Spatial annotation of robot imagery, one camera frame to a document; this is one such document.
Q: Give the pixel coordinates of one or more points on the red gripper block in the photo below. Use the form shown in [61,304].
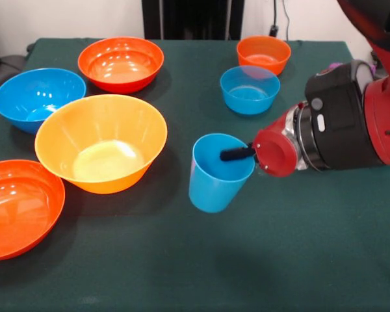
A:
[274,152]

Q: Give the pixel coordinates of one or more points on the blue cup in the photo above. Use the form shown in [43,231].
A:
[214,191]

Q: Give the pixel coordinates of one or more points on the purple cup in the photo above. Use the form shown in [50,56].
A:
[334,65]

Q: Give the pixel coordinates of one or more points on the large yellow-orange bowl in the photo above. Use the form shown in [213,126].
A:
[100,169]

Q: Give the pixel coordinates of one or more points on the large blue bowl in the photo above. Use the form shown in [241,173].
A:
[29,100]

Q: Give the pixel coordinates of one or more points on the large orange bowl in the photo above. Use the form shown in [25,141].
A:
[117,61]
[19,211]

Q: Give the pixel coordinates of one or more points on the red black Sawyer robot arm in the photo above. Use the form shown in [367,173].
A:
[338,130]

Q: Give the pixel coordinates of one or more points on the small blue bowl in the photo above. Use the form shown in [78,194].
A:
[247,97]

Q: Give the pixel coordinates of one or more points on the dark green table cloth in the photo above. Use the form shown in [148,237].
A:
[214,243]

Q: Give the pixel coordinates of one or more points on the small orange bowl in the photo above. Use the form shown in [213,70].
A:
[263,48]

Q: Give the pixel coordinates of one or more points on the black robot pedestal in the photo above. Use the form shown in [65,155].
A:
[195,16]

